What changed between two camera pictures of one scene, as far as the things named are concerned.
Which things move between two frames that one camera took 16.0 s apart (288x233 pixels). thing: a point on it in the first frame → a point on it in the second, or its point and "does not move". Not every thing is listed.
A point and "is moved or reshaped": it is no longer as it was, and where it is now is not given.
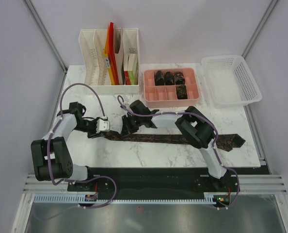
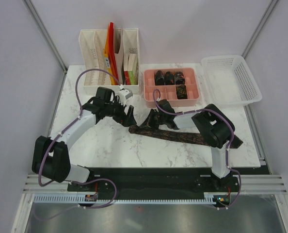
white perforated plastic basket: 230,81 does not move
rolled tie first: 159,79 does not move
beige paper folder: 119,58 does not move
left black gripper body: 89,127 → 116,111
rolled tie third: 179,78 does not move
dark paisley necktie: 227,142 is moved or reshaped
